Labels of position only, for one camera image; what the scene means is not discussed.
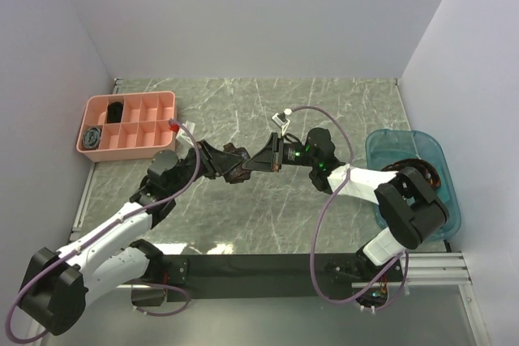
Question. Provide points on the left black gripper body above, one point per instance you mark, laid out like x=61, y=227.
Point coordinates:
x=208, y=165

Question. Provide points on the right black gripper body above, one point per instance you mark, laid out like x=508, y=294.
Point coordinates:
x=286, y=154

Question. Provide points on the brown blue floral tie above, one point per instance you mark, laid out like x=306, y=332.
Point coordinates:
x=237, y=174

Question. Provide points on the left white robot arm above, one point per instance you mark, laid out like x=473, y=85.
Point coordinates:
x=59, y=285

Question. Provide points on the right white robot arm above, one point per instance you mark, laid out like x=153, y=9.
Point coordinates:
x=406, y=199

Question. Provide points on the pink compartment organizer tray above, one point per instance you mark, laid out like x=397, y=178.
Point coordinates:
x=142, y=133

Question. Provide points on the teal transparent plastic bin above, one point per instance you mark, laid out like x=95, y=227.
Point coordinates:
x=385, y=146

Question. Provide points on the black rolled tie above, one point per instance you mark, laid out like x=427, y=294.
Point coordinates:
x=114, y=112

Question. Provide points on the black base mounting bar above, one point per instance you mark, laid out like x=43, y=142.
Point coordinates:
x=218, y=276

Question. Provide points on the grey patterned rolled tie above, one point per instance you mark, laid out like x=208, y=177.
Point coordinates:
x=91, y=138

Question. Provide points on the dark red patterned tie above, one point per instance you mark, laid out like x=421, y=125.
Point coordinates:
x=426, y=169

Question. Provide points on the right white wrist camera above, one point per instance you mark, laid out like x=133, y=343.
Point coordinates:
x=282, y=120

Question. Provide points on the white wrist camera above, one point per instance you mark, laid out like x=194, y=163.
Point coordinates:
x=282, y=120
x=183, y=132

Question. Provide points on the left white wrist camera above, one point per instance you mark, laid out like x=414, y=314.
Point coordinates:
x=183, y=132

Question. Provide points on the aluminium frame rail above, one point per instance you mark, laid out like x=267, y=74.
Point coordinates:
x=415, y=269

